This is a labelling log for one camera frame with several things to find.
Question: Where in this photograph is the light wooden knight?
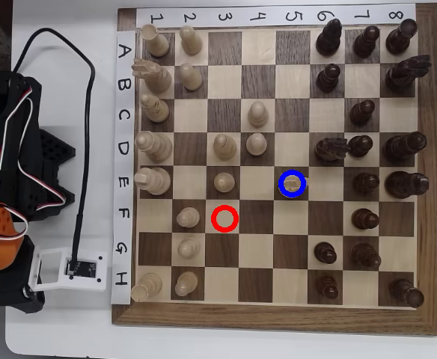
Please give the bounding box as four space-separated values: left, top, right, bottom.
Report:
131 58 173 94

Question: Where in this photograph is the wooden chessboard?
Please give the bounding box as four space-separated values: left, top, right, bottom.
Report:
111 2 437 337

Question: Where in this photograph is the light wooden rook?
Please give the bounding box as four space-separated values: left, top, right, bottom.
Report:
130 271 163 303
139 24 171 58

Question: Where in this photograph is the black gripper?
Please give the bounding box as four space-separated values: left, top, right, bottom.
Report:
0 235 46 314

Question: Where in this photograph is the light wooden queen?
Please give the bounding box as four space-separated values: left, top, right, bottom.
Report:
134 131 174 164

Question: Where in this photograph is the white paper strip with numbers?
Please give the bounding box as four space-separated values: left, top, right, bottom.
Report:
135 3 417 28

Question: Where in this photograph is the dark wooden rook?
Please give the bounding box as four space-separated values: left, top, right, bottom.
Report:
385 17 418 56
389 278 426 310

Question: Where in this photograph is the dark wooden knight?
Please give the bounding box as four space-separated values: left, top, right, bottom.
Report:
314 137 353 162
385 54 433 93

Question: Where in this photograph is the white pawn being moved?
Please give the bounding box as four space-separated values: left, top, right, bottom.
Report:
280 174 309 199

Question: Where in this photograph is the white paper strip with letters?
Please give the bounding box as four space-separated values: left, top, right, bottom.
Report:
110 29 137 306

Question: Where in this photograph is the dark wooden queen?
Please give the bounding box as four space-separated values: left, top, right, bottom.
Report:
384 130 428 164

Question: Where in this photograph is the dark wooden bishop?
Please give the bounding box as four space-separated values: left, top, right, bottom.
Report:
315 18 343 58
350 242 383 270

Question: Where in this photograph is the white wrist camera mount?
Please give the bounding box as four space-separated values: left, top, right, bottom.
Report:
27 247 109 293

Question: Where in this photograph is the white pawn D3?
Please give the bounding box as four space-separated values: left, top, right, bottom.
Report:
213 133 238 162

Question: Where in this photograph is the light wooden king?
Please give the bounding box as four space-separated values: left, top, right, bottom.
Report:
133 167 172 197

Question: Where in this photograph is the light wooden pawn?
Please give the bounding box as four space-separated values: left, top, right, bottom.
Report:
245 132 268 157
213 172 236 194
175 271 200 299
176 207 201 229
178 62 204 92
248 101 270 128
177 237 203 260
179 25 204 56

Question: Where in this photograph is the dark wooden pawn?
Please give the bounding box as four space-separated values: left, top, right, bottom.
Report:
315 63 343 94
349 99 376 127
352 25 381 59
351 208 380 231
317 275 340 301
352 171 381 197
346 134 375 158
314 242 338 265

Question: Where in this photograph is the dark wooden king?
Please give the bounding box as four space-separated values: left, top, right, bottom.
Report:
385 171 430 200

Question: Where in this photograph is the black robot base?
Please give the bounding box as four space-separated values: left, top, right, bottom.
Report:
27 129 76 224

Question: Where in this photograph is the light wooden bishop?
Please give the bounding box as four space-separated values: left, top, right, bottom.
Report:
140 93 171 124

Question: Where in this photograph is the black camera cable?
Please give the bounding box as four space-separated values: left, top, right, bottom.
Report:
12 28 97 276

